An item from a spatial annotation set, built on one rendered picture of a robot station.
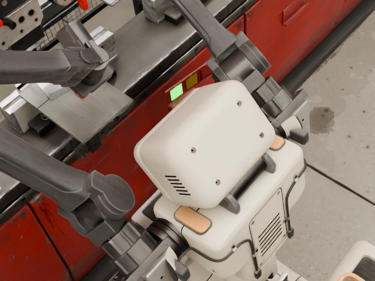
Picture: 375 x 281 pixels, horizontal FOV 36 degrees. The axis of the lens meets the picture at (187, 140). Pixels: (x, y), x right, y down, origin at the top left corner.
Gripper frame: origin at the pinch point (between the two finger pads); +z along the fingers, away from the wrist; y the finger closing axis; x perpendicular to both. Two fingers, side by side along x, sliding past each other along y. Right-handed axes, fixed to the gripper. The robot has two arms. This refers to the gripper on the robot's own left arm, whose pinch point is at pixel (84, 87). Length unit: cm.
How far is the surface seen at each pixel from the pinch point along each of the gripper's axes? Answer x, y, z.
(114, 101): 7.0, -4.7, 3.9
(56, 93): -5.0, 3.7, 9.0
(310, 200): 83, -64, 76
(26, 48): -18.7, 2.0, 6.5
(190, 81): 15.5, -33.2, 20.2
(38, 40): -18.8, -2.4, 8.2
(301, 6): 22, -106, 48
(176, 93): 15.5, -27.7, 21.5
